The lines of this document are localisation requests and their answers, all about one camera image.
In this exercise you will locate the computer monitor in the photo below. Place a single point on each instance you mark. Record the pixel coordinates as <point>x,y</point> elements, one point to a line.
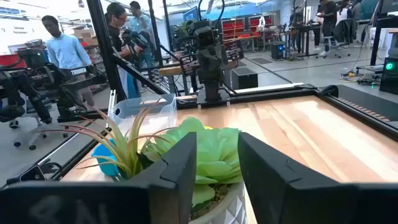
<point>190,15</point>

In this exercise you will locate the office chair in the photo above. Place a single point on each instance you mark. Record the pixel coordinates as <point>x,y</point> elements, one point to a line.
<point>34,124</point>

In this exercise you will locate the person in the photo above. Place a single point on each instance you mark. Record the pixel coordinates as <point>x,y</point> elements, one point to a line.
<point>116,37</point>
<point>66,53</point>
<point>328,21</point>
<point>343,12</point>
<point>140,23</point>

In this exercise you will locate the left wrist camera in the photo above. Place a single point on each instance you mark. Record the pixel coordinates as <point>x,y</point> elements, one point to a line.
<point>205,35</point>

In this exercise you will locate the blue measuring cup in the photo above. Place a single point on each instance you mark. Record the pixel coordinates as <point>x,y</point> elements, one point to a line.
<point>102,158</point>

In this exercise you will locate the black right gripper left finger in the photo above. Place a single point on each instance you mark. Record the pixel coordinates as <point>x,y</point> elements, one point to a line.
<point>168,193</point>

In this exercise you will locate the black computer with green light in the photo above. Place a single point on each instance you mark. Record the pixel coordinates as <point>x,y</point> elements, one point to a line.
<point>388,77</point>

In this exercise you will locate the wooden workbench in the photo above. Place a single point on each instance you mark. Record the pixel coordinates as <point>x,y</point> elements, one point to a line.
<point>169,71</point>

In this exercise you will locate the yellow measuring cup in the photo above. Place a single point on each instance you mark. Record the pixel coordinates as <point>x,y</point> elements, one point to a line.
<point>208,127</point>

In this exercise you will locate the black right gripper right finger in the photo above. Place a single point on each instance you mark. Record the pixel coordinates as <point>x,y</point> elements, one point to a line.
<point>280,199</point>

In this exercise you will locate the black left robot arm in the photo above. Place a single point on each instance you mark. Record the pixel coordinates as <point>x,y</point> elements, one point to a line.
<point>213,91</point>

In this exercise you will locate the black floor box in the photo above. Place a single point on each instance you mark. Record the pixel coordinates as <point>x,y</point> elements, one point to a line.
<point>244,79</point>

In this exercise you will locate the clear plastic basket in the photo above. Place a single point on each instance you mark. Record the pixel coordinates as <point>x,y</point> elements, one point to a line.
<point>161,112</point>

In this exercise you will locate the red bin shelf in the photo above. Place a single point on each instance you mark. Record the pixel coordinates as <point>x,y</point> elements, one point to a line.
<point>256,23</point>
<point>233,29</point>

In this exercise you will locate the black aluminium table frame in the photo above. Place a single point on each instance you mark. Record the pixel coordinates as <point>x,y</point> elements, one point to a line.
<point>273,93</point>

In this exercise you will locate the succulent in triangle-patterned pot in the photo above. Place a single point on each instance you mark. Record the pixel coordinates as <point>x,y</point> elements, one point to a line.
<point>214,155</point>

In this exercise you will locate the neighbouring black robot arm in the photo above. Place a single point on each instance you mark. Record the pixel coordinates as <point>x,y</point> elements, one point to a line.
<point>37,77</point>

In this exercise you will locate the silver aluminium bracket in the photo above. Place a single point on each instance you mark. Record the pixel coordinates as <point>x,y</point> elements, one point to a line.
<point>112,104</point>

